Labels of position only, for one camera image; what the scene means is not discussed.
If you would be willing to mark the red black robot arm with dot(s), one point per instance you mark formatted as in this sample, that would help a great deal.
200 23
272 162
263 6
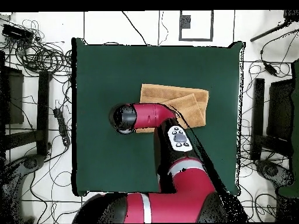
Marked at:
186 186

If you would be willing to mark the black tripod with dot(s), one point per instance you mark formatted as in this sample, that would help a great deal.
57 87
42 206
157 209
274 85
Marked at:
266 33

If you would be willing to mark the dark grey square patch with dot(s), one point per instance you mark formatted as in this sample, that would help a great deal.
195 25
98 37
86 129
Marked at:
185 22

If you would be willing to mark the black power adapter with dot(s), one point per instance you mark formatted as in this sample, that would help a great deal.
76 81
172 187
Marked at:
271 68

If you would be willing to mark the black power strip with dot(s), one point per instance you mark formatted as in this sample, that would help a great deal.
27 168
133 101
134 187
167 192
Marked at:
62 127

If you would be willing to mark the orange terry towel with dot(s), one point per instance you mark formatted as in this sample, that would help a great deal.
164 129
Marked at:
182 98

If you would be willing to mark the black stand base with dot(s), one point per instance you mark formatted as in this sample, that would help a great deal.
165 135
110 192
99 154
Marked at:
271 171
30 163

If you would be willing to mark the grey square frame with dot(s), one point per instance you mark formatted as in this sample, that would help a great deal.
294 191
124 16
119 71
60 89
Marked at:
180 35

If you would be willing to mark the dark green table cloth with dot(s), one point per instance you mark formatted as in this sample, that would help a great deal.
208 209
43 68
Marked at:
105 151

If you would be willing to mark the black electronics box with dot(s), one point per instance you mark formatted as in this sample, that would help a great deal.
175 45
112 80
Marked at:
16 33

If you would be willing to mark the dark box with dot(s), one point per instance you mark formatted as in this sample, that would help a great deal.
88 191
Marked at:
280 109
14 95

